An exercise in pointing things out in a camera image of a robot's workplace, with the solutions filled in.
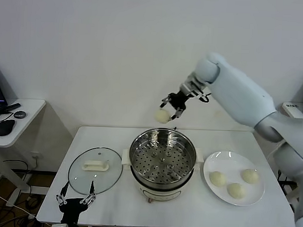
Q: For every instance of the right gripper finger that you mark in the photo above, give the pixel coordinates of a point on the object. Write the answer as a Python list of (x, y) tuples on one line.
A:
[(177, 114), (164, 102)]

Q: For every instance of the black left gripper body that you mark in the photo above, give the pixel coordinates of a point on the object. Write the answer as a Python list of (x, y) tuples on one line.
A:
[(72, 206)]

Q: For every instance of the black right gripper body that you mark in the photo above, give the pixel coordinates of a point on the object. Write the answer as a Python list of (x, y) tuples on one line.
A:
[(178, 100)]

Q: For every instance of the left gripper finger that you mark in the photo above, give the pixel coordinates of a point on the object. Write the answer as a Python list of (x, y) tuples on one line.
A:
[(62, 198), (90, 198)]

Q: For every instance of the white steamed baozi bun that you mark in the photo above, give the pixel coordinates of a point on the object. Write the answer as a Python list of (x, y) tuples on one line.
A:
[(250, 175), (161, 117), (236, 190), (217, 178)]

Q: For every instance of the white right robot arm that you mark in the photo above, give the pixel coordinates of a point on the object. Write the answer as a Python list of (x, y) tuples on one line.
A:
[(241, 96)]

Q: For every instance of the perforated steel steamer pot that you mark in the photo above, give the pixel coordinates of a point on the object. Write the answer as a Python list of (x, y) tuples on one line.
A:
[(140, 140)]

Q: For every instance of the white round plate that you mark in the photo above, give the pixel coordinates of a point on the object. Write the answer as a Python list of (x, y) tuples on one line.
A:
[(229, 161)]

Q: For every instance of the steel pot with white base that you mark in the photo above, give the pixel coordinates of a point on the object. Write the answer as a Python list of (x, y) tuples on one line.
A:
[(161, 193)]

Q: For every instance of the white side table with mouse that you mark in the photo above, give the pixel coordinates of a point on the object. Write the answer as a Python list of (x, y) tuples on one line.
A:
[(29, 119)]

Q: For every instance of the black computer mouse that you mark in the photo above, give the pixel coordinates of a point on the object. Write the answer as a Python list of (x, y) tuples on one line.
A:
[(4, 128)]

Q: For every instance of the round grey disc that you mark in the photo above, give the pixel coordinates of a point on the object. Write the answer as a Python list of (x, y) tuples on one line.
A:
[(19, 114)]

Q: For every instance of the black bar-shaped device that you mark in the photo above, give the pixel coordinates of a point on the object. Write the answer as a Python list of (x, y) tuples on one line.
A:
[(12, 107)]

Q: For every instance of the white side table with sticker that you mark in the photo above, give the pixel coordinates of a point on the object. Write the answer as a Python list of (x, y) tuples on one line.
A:
[(294, 112)]

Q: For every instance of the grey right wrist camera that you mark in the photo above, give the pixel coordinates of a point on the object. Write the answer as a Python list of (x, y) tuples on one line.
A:
[(189, 86)]

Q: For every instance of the white wall socket plug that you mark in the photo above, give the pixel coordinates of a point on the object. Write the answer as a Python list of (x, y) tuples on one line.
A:
[(35, 156)]

